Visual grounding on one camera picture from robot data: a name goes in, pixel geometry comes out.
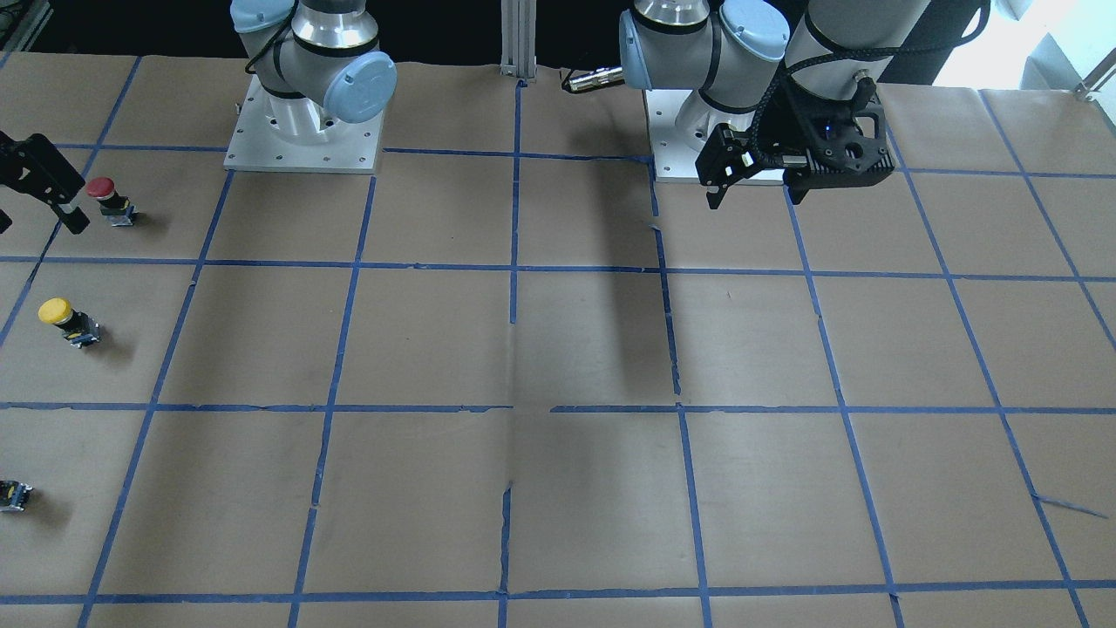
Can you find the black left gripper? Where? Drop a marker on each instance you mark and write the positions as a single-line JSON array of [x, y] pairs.
[[795, 129]]

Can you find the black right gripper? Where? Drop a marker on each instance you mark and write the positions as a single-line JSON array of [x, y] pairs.
[[35, 172]]

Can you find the yellow push button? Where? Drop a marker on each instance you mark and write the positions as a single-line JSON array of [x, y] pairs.
[[77, 328]]

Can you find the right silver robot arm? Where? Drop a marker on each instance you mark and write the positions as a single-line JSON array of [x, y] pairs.
[[321, 85]]

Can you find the red push button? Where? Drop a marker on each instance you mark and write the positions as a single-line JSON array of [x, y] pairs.
[[117, 209]]

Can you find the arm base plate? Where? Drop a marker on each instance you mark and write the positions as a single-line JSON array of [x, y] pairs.
[[296, 136], [679, 122]]

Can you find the aluminium frame post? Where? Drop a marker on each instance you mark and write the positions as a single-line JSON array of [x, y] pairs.
[[518, 19]]

